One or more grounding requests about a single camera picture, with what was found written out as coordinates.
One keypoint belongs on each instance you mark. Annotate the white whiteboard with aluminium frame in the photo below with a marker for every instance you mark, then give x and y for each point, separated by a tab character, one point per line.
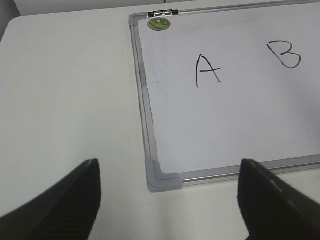
228	83

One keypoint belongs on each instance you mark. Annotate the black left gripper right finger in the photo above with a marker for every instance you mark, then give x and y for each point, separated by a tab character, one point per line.
272	209

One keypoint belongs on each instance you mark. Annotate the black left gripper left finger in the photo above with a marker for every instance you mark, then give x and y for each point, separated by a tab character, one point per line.
66	211

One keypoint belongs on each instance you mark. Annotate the round green sticker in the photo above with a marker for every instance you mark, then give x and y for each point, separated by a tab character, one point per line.
159	24

